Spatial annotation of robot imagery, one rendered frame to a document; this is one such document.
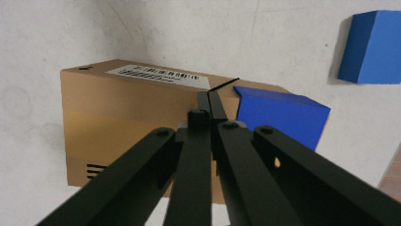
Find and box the brown cardboard box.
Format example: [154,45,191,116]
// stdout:
[60,59,294,187]

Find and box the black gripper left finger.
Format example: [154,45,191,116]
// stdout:
[34,91,212,226]

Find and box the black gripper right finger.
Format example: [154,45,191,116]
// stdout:
[208,91,401,226]

